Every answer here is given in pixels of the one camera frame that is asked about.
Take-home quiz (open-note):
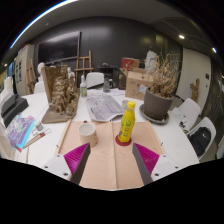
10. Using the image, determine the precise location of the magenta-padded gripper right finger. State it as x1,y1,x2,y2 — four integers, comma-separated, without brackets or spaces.
131,142,184,186

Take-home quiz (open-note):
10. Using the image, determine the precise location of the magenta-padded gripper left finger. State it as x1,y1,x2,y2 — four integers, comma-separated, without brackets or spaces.
41,142,92,185

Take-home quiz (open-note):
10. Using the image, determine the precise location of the yellow drink bottle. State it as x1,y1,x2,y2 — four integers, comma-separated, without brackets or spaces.
117,100,137,144

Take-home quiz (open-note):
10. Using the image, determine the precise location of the tan wooden drawing board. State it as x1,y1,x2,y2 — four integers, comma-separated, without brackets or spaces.
111,119,166,190
57,119,118,191

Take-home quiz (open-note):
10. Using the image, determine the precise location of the beige dotted cup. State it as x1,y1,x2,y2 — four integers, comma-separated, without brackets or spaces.
78,122,99,148

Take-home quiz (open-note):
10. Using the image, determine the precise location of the flat round red coaster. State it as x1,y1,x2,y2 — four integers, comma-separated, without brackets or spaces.
114,133,133,147

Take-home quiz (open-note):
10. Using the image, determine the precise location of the grey plant saucer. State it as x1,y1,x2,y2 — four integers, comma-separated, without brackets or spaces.
138,103,171,126

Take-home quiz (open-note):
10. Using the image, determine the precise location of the paintbrush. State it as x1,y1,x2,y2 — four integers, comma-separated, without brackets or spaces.
22,128,53,150

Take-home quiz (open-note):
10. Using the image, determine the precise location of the small paint jar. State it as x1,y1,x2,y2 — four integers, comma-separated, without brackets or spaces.
34,120,44,132

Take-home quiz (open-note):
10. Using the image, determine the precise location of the dark pot with dried plant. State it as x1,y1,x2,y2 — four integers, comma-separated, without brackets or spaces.
142,53,181,122

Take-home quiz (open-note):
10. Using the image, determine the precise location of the black backpack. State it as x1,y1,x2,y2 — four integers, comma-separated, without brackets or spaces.
188,126,212,158

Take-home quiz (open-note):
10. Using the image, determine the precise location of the printed newspaper sheet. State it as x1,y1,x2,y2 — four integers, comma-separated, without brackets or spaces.
84,94,127,123

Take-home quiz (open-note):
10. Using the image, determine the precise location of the colourful painted picture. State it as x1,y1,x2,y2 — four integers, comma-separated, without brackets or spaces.
5,113,36,150

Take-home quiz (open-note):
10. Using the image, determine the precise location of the brown relief sculpture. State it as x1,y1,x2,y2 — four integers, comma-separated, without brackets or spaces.
40,64,81,125

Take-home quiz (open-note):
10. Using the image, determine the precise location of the white spray bottle green label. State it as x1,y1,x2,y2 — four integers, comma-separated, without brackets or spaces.
79,74,88,98

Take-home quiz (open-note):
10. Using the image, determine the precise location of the black flat box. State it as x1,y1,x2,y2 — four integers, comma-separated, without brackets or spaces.
0,93,21,116
2,97,30,129

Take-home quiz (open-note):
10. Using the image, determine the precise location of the cardboard box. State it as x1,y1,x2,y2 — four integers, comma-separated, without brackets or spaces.
124,68,155,101

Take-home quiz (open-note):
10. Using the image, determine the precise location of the dark grey spray bottle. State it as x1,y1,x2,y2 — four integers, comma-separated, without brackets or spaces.
102,75,113,94

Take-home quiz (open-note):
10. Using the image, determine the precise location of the wooden figure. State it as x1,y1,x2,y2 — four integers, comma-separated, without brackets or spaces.
189,78,200,104

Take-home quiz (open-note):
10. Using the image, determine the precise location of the small white plaster statue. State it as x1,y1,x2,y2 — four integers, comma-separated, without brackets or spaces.
66,66,76,81

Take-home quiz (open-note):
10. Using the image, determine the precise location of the light wooden easel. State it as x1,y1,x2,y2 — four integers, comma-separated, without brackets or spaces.
25,59,38,94

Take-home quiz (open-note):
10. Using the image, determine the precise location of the white plaster bust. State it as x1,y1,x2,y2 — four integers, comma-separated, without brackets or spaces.
36,62,46,83

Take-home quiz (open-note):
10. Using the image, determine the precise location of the tall white plaster cast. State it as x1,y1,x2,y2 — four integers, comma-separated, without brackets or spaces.
145,49,158,74

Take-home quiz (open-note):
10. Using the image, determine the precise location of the red box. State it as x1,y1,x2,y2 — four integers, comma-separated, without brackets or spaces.
120,56,141,72

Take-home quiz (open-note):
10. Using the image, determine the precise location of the white cabinet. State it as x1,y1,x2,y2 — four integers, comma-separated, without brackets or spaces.
13,44,36,98

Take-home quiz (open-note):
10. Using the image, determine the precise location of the long ceiling strip light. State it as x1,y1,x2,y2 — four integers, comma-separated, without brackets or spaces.
9,0,79,50

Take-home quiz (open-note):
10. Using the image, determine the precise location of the dark wall screen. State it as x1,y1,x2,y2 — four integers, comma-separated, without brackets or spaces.
37,31,82,66

